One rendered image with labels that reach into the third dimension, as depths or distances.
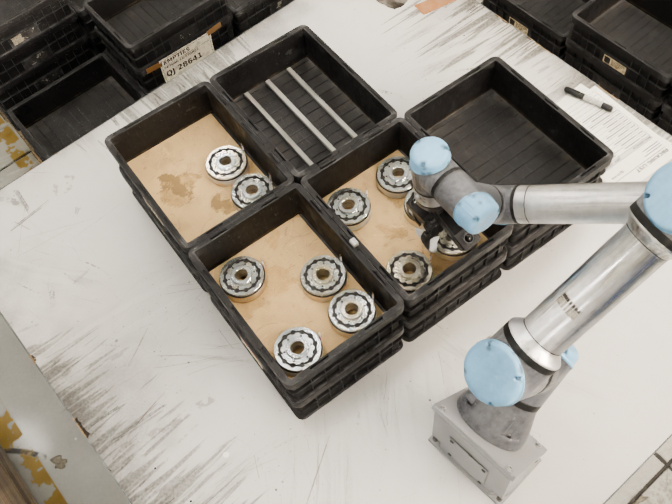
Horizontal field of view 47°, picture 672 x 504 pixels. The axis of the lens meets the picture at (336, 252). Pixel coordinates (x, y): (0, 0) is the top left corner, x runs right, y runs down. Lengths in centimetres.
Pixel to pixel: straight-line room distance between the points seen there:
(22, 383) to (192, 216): 113
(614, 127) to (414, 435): 99
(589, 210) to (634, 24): 158
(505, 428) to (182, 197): 94
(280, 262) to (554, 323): 71
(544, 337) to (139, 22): 198
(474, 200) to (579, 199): 19
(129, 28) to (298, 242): 132
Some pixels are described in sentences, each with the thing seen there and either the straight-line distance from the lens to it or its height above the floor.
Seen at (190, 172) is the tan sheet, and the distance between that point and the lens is 197.
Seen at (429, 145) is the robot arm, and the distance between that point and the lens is 144.
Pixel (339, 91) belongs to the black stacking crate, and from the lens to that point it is 206.
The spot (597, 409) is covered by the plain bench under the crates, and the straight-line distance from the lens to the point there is 181.
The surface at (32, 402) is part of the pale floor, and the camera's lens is 277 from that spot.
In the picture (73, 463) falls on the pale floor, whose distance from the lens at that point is 265.
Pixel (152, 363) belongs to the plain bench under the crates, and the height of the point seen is 70.
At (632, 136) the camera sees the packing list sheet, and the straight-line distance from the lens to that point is 220.
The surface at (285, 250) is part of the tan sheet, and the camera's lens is 179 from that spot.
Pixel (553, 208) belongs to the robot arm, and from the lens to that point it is 147.
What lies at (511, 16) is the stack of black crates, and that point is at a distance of 301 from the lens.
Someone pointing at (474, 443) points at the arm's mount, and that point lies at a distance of 151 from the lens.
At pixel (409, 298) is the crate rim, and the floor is 93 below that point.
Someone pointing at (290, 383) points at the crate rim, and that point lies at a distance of 154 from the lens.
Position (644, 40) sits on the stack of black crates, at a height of 38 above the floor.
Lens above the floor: 236
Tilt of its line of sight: 60 degrees down
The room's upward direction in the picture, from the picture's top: 8 degrees counter-clockwise
